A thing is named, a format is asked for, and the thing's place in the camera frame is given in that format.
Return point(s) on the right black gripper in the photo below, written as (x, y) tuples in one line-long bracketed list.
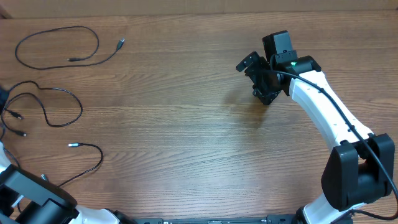
[(265, 95)]

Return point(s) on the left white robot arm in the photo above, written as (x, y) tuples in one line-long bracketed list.
[(27, 198)]

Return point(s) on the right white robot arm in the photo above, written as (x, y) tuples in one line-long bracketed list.
[(360, 167)]

